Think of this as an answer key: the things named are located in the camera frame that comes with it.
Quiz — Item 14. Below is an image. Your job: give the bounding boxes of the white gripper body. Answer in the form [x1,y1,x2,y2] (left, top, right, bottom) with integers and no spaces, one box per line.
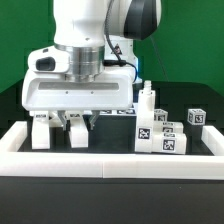
[22,68,134,111]

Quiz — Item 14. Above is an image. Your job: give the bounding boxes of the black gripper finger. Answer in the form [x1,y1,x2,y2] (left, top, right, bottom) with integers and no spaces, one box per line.
[88,110,100,130]
[57,111,69,131]

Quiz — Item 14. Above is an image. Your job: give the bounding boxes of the white chair back frame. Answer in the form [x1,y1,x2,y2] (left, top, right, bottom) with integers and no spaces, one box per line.
[31,111,89,149]

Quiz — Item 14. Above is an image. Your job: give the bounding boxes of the white chair seat part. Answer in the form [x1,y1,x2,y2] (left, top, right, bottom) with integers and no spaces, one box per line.
[135,80,155,153]

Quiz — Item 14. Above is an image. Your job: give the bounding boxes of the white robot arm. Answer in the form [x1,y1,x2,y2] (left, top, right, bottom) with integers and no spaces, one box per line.
[22,0,161,120]

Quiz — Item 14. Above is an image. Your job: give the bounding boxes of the white marker base sheet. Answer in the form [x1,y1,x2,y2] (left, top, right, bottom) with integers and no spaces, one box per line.
[100,108,136,116]

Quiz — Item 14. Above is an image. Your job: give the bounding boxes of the white U-shaped boundary frame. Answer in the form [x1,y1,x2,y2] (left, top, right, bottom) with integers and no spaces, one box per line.
[0,121,224,180]

